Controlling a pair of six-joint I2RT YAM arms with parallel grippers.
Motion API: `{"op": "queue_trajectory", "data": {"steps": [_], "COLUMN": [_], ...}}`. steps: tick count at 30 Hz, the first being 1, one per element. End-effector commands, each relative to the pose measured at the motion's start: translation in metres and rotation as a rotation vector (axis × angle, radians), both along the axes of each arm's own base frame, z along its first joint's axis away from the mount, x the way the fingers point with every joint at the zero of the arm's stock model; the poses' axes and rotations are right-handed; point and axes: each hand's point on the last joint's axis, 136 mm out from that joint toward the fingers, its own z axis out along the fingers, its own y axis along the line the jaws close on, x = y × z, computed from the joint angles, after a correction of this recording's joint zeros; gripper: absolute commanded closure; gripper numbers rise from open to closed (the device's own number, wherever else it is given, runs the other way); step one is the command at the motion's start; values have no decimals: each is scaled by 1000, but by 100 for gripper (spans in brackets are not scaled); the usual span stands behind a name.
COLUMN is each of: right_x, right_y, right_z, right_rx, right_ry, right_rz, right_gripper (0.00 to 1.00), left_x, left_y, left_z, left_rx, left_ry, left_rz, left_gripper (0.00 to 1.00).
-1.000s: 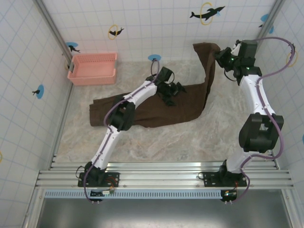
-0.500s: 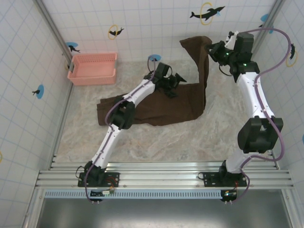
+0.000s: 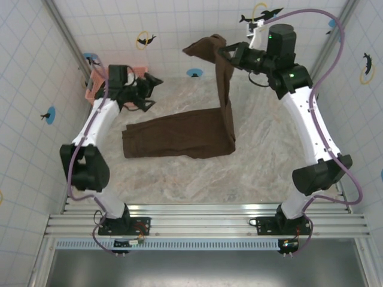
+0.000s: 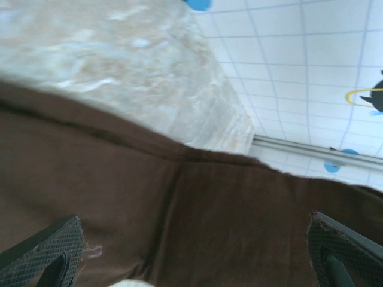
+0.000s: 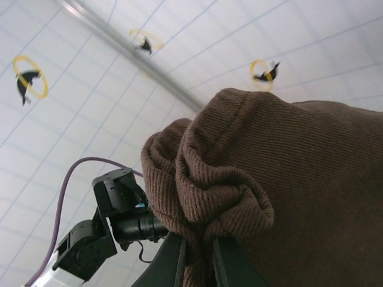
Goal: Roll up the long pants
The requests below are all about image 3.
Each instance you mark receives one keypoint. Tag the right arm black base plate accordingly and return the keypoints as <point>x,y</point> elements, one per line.
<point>266,225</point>

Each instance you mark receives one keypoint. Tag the wide aluminium mounting rail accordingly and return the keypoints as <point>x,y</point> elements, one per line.
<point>203,221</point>

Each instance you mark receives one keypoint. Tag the aluminium corner post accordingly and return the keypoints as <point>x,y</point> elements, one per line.
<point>67,36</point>
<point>332,42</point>

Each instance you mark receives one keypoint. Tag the pink plastic basket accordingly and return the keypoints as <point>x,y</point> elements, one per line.
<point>95,83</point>

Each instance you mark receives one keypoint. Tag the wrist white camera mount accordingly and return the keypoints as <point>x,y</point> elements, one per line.
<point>131,80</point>
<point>254,39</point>

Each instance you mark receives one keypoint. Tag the brown long pants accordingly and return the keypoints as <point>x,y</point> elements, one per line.
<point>179,134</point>

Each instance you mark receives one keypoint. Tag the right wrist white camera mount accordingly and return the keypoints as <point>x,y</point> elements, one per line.
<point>254,39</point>

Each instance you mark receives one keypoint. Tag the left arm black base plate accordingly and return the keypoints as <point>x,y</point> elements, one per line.
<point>140,225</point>

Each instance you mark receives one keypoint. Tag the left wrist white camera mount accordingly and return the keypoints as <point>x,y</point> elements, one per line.
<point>131,80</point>

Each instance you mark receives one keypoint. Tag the grey metal panel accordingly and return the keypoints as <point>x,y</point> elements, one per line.
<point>209,269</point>

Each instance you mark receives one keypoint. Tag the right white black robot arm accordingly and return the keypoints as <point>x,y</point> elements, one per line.
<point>311,125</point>

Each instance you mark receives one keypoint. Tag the blue circle fish sticker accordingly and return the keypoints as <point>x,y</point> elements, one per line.
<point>51,115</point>
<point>332,22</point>
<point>194,72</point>
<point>89,56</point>

